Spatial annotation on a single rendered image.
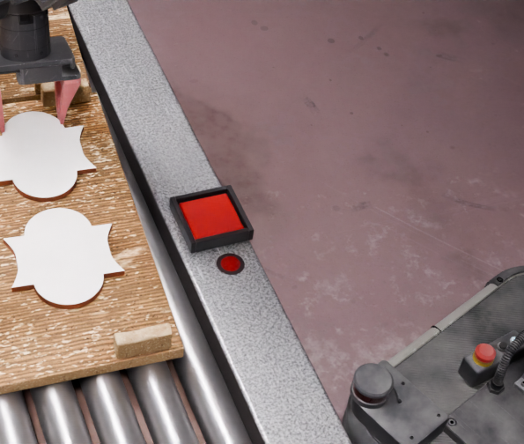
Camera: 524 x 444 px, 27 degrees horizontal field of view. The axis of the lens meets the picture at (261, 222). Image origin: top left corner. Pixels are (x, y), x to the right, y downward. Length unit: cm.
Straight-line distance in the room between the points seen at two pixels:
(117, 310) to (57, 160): 22
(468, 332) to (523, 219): 65
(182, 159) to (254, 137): 140
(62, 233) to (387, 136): 169
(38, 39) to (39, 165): 14
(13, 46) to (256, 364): 45
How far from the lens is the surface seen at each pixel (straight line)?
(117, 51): 151
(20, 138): 133
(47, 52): 129
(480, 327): 214
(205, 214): 128
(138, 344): 112
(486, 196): 274
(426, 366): 206
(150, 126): 140
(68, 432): 111
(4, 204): 128
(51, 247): 122
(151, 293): 119
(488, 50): 319
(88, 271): 119
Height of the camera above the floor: 186
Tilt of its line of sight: 47 degrees down
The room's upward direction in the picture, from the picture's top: 9 degrees clockwise
